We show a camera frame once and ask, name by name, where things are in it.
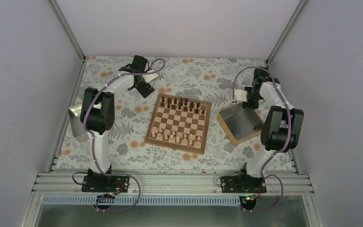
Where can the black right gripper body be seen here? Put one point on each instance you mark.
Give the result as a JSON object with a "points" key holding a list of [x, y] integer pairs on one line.
{"points": [[254, 95]]}

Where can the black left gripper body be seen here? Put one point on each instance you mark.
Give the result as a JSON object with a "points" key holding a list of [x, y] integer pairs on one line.
{"points": [[142, 90]]}

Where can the yellow metal tin box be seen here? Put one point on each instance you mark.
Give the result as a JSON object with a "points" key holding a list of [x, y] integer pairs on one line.
{"points": [[238, 123]]}

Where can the metal tin under left arm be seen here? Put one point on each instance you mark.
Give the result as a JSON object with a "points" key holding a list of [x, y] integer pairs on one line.
{"points": [[73, 122]]}

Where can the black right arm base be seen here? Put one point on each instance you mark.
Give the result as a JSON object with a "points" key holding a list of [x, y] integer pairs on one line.
{"points": [[242, 184]]}

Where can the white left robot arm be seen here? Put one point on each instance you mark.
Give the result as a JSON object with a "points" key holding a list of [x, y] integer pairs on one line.
{"points": [[122, 82]]}

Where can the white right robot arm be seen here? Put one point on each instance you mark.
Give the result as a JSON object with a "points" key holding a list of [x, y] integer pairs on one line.
{"points": [[281, 129]]}

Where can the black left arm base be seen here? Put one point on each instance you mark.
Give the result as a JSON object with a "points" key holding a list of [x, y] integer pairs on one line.
{"points": [[100, 183]]}

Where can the dark chess piece in tin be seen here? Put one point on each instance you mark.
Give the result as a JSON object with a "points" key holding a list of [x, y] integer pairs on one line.
{"points": [[257, 127]]}

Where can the wooden chessboard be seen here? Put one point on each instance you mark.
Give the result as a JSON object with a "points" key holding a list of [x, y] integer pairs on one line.
{"points": [[176, 123]]}

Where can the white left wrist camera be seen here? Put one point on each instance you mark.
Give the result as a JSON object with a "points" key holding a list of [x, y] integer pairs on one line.
{"points": [[150, 77]]}

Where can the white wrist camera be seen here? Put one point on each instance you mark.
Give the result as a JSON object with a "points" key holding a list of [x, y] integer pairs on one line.
{"points": [[150, 77], [239, 95]]}

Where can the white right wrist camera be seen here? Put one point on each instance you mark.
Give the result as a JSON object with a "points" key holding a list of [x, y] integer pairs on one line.
{"points": [[239, 95]]}

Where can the aluminium rail frame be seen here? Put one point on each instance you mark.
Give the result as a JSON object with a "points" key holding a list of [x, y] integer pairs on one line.
{"points": [[172, 183]]}

